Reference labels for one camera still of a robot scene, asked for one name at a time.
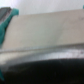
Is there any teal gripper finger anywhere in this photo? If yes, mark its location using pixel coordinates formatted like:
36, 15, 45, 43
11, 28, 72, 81
0, 7, 19, 45

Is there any black kcup holder drawer box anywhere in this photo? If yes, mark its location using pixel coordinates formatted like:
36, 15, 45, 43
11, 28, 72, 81
0, 9, 84, 84

